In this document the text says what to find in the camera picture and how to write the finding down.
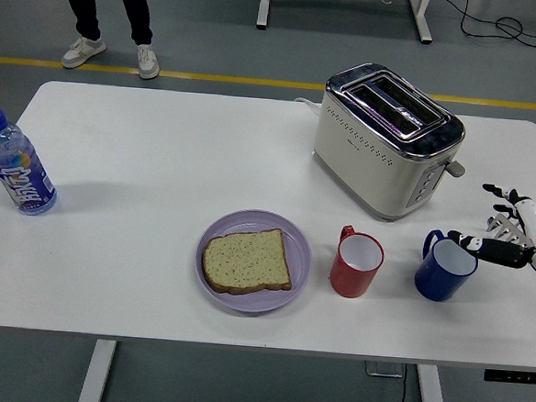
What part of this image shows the blue enamel cup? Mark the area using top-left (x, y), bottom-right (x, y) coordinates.
top-left (412, 227), bottom-right (482, 305)

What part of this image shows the red enamel cup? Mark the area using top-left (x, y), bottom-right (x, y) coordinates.
top-left (328, 223), bottom-right (386, 301)

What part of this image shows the white background desk leg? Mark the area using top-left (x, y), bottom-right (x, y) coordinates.
top-left (254, 0), bottom-right (273, 31)
top-left (403, 0), bottom-right (437, 45)

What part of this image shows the bread slice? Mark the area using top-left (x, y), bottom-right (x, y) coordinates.
top-left (199, 223), bottom-right (297, 299)

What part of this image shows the silver metal toast rack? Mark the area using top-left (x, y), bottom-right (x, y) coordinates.
top-left (484, 214), bottom-right (532, 248)

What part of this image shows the black table control panel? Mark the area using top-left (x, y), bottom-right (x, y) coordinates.
top-left (483, 368), bottom-right (536, 385)

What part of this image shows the white table leg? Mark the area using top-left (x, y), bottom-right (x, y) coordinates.
top-left (76, 337), bottom-right (118, 402)
top-left (414, 363), bottom-right (453, 402)

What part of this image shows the cream chrome toaster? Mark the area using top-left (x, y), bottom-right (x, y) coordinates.
top-left (307, 59), bottom-right (474, 228)

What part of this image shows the grey box under table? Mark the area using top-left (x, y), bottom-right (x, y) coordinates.
top-left (364, 360), bottom-right (406, 380)

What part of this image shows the purple round plate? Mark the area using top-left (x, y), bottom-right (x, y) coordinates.
top-left (192, 205), bottom-right (317, 318)

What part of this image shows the person with grey-white shoes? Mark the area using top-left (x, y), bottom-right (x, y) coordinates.
top-left (51, 0), bottom-right (166, 81)

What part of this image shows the blue-capped plastic water bottle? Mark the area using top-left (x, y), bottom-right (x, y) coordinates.
top-left (0, 106), bottom-right (64, 218)

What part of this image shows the black cable under table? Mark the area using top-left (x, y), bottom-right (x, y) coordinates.
top-left (395, 363), bottom-right (410, 402)

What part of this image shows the black floor cable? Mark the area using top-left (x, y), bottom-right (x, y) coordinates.
top-left (433, 0), bottom-right (536, 47)

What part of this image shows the white toaster cord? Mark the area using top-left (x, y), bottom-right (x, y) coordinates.
top-left (294, 96), bottom-right (323, 117)

